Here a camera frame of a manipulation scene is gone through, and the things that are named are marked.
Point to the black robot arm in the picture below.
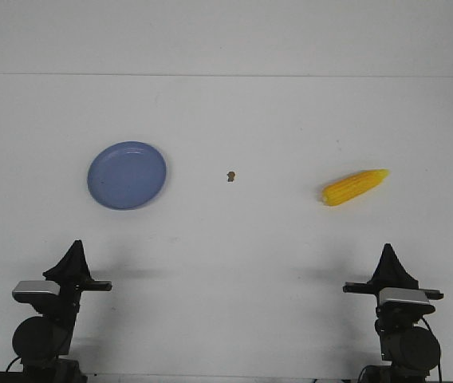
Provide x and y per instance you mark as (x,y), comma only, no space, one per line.
(41,342)
(407,342)

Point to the yellow corn cob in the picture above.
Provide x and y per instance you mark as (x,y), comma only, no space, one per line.
(352,186)

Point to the small brown crumb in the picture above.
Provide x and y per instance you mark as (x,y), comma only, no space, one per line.
(231,176)

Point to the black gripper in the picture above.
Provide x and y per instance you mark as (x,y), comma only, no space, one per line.
(391,273)
(73,271)

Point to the blue round plate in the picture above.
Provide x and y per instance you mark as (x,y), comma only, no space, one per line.
(126,175)

